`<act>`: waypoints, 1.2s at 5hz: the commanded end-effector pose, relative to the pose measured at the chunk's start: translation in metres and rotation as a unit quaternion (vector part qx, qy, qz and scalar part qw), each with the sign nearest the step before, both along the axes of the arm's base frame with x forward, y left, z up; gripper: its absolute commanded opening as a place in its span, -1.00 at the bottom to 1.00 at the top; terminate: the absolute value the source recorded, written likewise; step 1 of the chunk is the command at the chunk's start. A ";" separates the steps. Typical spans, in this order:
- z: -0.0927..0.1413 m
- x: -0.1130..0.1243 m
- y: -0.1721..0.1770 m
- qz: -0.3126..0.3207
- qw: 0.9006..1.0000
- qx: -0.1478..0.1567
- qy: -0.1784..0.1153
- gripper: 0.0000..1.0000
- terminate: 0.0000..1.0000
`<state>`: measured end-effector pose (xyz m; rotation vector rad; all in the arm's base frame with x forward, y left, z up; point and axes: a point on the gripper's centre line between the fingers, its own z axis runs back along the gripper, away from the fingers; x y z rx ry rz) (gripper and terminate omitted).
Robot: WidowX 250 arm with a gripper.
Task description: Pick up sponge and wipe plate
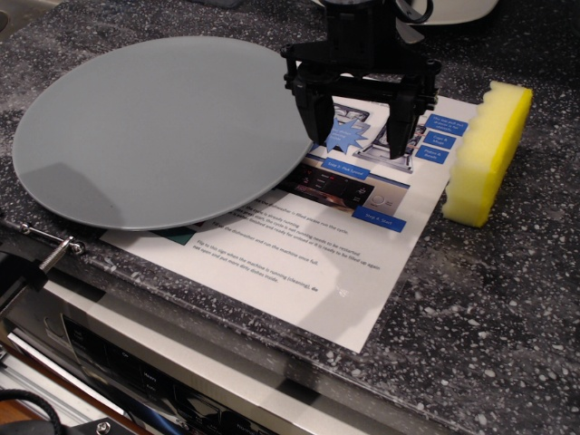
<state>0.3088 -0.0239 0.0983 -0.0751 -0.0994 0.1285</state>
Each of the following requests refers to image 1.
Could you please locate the metal fork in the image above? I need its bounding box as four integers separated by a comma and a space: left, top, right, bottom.
393, 0, 434, 24

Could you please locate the black bracket with screw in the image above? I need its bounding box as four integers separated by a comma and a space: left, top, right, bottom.
65, 418, 135, 435

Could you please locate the metal spoon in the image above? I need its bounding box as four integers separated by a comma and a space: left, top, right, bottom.
396, 14, 424, 44

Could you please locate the white plate at back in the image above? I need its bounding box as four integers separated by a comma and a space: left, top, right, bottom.
312, 0, 499, 26

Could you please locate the black metal clamp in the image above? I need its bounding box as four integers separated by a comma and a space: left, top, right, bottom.
1, 217, 86, 320

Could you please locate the black cable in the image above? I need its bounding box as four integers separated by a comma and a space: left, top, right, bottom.
0, 388, 64, 435

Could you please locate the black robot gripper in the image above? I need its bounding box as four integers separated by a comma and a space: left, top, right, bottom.
281, 1, 441, 160

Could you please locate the yellow sponge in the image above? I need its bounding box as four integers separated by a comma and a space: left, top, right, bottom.
442, 82, 533, 227

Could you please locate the grey round plate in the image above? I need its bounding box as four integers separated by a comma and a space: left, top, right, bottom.
12, 36, 311, 231

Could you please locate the laminated dishwasher instruction sheet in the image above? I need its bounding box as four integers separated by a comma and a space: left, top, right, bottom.
103, 97, 476, 352

